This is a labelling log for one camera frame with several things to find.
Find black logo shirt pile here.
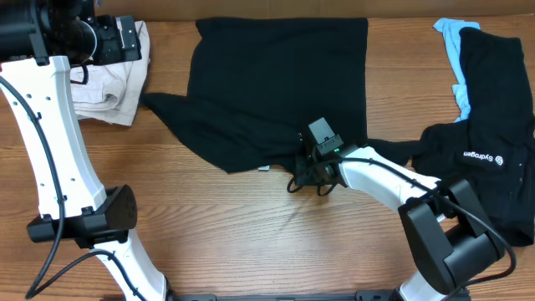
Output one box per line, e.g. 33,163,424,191
411,27,535,247

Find folded beige trousers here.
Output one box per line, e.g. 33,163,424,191
71,21,150,126

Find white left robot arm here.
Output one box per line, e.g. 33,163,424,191
1,1,173,300

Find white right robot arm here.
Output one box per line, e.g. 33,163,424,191
288,137,510,300

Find light blue garment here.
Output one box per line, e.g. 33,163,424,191
433,18,481,122

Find black t-shirt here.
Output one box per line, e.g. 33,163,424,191
140,18,410,173

